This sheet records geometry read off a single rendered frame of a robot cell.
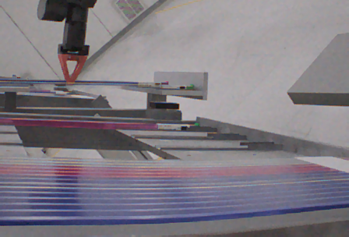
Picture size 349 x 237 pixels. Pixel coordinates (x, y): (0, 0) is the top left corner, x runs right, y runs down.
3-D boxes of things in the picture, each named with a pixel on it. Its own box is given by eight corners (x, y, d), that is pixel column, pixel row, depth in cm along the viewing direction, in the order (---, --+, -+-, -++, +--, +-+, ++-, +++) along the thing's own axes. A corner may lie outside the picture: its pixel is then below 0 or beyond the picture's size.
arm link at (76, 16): (93, -1, 114) (83, 1, 119) (68, -4, 110) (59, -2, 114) (90, 26, 115) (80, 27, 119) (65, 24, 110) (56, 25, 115)
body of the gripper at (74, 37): (63, 51, 110) (66, 19, 109) (57, 51, 119) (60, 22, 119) (89, 52, 112) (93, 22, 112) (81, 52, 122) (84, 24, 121)
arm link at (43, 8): (102, -11, 109) (90, -26, 114) (58, -18, 102) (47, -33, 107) (85, 32, 114) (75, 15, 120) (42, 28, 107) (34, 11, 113)
